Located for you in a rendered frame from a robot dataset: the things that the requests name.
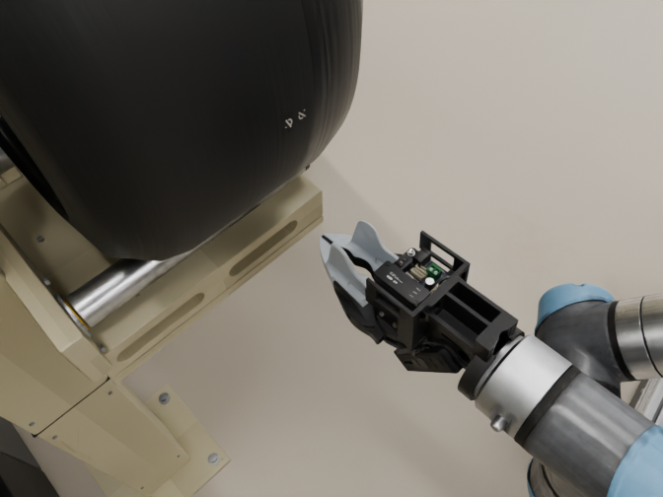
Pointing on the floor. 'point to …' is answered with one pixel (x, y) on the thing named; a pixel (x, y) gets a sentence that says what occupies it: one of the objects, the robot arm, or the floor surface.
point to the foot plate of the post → (212, 459)
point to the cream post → (79, 406)
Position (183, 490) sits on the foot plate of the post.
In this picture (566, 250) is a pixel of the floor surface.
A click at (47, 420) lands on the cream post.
